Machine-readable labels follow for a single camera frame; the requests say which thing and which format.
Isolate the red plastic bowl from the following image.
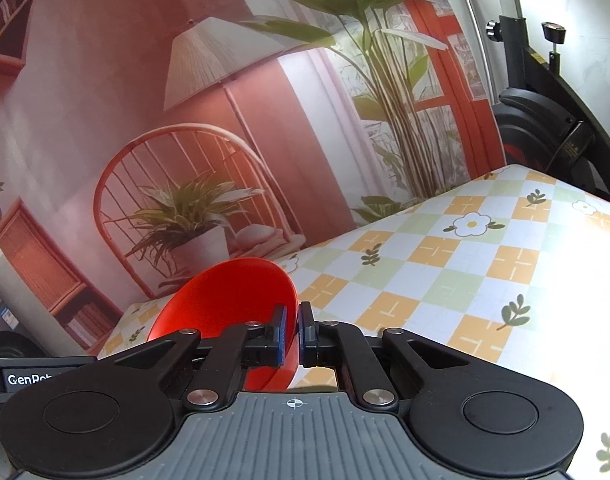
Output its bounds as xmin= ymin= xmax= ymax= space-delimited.
xmin=148 ymin=258 xmax=297 ymax=392

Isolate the grey front-load washing machine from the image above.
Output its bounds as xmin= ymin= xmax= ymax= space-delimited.
xmin=0 ymin=297 xmax=48 ymax=359

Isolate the checkered floral tablecloth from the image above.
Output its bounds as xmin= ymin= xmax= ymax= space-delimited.
xmin=96 ymin=161 xmax=610 ymax=480

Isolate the printed room backdrop cloth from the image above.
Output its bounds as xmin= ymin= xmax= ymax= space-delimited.
xmin=0 ymin=0 xmax=506 ymax=354

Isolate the black exercise bike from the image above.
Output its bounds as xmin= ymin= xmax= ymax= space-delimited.
xmin=486 ymin=16 xmax=610 ymax=202

